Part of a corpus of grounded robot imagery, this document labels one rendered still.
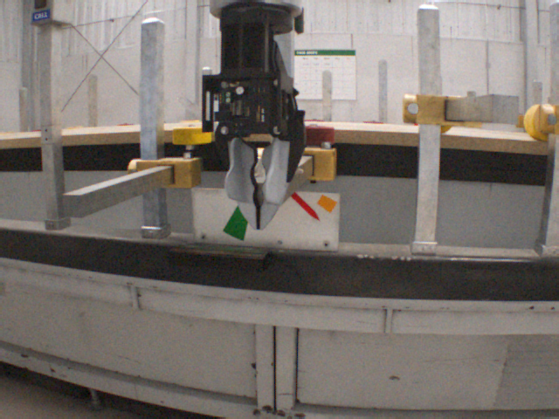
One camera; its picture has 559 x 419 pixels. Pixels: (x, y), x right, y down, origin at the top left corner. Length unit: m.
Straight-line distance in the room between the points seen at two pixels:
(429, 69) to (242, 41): 0.43
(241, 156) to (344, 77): 7.49
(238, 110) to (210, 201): 0.42
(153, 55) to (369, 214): 0.56
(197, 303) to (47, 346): 0.80
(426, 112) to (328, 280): 0.33
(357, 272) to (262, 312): 0.22
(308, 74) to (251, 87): 7.61
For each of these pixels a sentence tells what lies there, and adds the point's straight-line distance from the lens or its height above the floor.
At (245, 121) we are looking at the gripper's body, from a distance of 0.39.
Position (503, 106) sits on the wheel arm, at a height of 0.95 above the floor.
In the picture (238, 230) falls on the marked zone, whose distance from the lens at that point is 0.79.
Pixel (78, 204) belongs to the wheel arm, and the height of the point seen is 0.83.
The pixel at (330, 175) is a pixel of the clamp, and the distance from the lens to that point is 0.74.
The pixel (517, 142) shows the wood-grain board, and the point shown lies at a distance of 0.95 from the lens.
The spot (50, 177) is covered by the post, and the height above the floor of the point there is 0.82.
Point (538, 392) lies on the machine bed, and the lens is 1.31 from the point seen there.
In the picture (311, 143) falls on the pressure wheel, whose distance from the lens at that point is 0.83.
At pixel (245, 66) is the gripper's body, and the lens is 0.40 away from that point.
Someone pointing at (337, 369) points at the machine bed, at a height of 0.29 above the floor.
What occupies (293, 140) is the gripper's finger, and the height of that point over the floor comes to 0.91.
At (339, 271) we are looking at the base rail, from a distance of 0.76.
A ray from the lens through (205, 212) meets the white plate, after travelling 0.81.
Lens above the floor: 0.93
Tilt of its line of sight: 12 degrees down
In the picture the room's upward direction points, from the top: straight up
